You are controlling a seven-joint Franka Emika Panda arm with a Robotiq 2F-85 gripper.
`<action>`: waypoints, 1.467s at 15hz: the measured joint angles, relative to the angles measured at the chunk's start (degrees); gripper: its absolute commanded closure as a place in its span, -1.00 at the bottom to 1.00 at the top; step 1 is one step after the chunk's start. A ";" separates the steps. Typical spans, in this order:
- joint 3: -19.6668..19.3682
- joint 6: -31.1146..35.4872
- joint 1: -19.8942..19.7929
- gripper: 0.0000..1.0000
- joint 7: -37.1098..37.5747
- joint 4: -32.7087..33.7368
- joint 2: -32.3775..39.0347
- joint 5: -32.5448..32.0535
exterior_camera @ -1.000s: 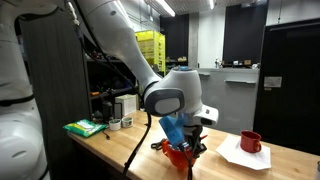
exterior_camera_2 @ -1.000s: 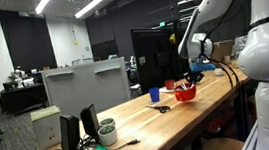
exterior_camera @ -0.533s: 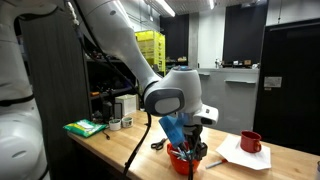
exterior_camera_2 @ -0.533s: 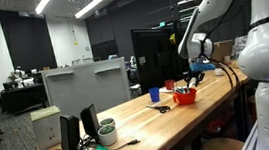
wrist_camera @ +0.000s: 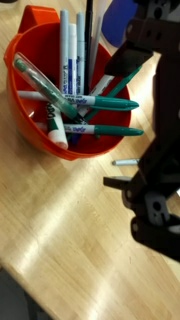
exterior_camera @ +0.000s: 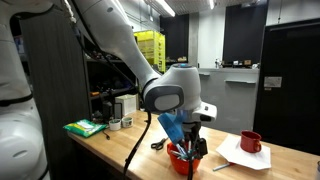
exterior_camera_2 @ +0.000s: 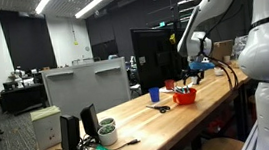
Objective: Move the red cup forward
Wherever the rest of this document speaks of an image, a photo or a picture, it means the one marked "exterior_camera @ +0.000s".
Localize grey partition wall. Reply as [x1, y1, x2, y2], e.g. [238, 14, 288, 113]
[197, 67, 261, 135]

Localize white box green lid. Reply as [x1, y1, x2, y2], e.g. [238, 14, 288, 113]
[114, 93, 138, 118]

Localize grey marker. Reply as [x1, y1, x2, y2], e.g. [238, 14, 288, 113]
[169, 149, 184, 160]

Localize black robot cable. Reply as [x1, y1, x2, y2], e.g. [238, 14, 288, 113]
[122, 110, 153, 180]
[187, 156, 195, 180]

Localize red mug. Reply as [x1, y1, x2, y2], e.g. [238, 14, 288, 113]
[239, 129, 263, 154]

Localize black wall panel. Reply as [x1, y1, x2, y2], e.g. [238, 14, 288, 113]
[222, 3, 269, 66]

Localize dark grey panel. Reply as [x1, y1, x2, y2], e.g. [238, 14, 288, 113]
[19, 5, 92, 180]

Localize yellow cabinet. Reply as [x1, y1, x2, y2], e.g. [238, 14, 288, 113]
[133, 29, 167, 73]

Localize green wipes package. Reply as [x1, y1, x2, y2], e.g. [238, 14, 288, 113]
[62, 118, 108, 139]

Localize dark shelf rack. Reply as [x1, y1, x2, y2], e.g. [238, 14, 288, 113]
[83, 34, 142, 118]

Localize orange plastic bowl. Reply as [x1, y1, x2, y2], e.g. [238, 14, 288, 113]
[166, 141, 202, 176]

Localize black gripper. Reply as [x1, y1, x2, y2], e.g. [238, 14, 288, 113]
[181, 120, 210, 158]

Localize white paper label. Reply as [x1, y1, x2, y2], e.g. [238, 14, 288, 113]
[263, 76, 283, 89]

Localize black handled scissors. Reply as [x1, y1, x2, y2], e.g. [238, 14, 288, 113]
[150, 136, 169, 151]

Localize white plant pot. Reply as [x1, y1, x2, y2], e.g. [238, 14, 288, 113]
[121, 116, 134, 129]
[108, 118, 123, 132]

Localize black speaker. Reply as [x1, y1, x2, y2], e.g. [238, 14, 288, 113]
[113, 102, 124, 121]
[101, 100, 115, 123]

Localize blue-grey marker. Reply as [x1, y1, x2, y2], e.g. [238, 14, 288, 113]
[175, 143, 189, 159]
[212, 161, 236, 172]

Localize white paper sheet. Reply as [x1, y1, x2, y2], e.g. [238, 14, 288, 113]
[215, 133, 272, 171]

